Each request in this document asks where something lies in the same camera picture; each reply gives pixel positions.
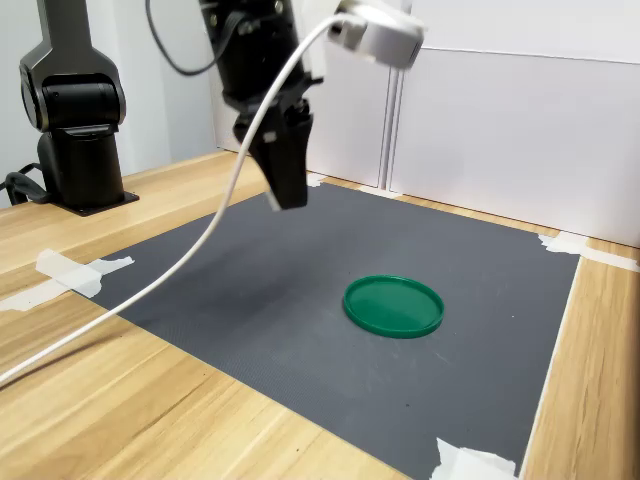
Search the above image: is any round green lid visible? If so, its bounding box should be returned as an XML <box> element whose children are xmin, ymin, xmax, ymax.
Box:
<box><xmin>342</xmin><ymin>273</ymin><xmax>446</xmax><ymax>341</ymax></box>

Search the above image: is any white partition panel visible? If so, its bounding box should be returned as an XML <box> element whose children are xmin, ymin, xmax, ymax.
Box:
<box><xmin>387</xmin><ymin>46</ymin><xmax>640</xmax><ymax>248</ymax></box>
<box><xmin>213</xmin><ymin>0</ymin><xmax>402</xmax><ymax>192</ymax></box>

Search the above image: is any dark grey mat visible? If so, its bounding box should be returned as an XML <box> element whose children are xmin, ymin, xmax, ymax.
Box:
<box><xmin>74</xmin><ymin>179</ymin><xmax>584</xmax><ymax>480</ymax></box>

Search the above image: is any white camera cable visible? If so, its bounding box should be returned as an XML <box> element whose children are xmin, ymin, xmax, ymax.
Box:
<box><xmin>0</xmin><ymin>13</ymin><xmax>362</xmax><ymax>390</ymax></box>

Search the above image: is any white gripper camera box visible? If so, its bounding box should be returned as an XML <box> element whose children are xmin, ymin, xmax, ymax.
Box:
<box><xmin>325</xmin><ymin>0</ymin><xmax>427</xmax><ymax>71</ymax></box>

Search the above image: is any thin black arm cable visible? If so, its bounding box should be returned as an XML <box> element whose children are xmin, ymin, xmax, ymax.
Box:
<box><xmin>145</xmin><ymin>0</ymin><xmax>227</xmax><ymax>78</ymax></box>

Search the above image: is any black braided cable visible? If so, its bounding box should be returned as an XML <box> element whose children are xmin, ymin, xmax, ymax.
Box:
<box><xmin>0</xmin><ymin>161</ymin><xmax>52</xmax><ymax>207</ymax></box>

